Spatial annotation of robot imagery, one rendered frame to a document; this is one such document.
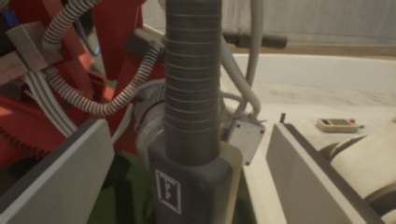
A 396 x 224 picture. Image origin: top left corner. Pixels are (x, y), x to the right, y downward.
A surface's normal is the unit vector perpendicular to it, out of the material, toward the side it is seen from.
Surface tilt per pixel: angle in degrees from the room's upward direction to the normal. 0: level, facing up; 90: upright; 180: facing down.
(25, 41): 90
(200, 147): 87
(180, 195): 90
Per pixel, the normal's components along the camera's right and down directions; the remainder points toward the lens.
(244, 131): 0.11, 0.36
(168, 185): -0.57, 0.39
